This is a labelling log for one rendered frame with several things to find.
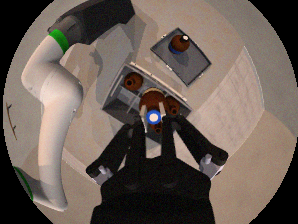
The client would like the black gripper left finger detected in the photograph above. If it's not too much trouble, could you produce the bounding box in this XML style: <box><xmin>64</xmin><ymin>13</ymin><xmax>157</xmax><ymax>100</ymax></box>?
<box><xmin>86</xmin><ymin>105</ymin><xmax>148</xmax><ymax>190</ymax></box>

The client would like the grey divided crate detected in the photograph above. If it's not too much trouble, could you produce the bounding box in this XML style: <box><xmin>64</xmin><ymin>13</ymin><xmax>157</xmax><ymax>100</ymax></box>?
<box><xmin>100</xmin><ymin>63</ymin><xmax>194</xmax><ymax>146</ymax></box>

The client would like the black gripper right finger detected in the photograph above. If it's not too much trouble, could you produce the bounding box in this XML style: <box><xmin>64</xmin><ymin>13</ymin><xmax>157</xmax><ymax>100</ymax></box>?
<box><xmin>159</xmin><ymin>102</ymin><xmax>228</xmax><ymax>188</ymax></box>

